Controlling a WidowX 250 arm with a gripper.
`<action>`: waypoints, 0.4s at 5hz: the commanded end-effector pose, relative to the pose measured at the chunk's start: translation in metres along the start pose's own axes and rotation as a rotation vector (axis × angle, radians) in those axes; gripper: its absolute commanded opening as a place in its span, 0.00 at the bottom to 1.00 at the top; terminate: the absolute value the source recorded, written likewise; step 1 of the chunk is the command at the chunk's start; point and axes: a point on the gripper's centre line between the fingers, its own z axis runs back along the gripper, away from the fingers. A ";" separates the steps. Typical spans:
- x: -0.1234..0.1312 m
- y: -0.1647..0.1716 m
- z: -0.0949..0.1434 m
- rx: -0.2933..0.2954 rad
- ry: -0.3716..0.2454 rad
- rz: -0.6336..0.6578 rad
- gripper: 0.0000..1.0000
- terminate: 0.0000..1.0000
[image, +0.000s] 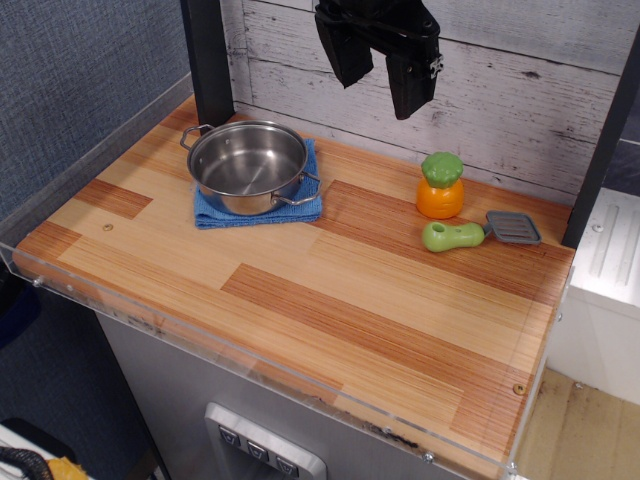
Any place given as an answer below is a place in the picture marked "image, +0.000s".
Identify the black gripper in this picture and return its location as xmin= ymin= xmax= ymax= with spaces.
xmin=316 ymin=1 xmax=440 ymax=120

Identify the stainless steel pot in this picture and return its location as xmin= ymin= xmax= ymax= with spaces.
xmin=180 ymin=120 xmax=322 ymax=216

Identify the blue folded cloth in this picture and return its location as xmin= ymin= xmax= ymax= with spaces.
xmin=194 ymin=139 xmax=323 ymax=230

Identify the orange toy carrot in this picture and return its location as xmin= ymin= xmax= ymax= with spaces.
xmin=416 ymin=152 xmax=464 ymax=219

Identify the white aluminium side block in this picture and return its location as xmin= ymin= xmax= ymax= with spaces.
xmin=547 ymin=188 xmax=639 ymax=404

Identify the clear acrylic table guard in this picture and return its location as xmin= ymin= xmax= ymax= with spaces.
xmin=1 ymin=80 xmax=573 ymax=479

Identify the silver dispenser button panel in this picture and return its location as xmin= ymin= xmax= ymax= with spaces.
xmin=204 ymin=402 xmax=327 ymax=479

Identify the black vertical post left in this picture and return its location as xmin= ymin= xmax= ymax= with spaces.
xmin=180 ymin=0 xmax=235 ymax=126

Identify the black vertical post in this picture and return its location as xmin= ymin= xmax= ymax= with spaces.
xmin=561 ymin=31 xmax=639 ymax=249
xmin=180 ymin=0 xmax=235 ymax=126

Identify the green handled grey toy spatula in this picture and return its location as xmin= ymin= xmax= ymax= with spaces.
xmin=422 ymin=210 xmax=542 ymax=253

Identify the black vertical post right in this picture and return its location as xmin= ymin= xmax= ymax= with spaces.
xmin=561 ymin=31 xmax=639 ymax=249

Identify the yellow object with black strap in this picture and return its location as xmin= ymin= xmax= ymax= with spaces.
xmin=1 ymin=447 xmax=90 ymax=480

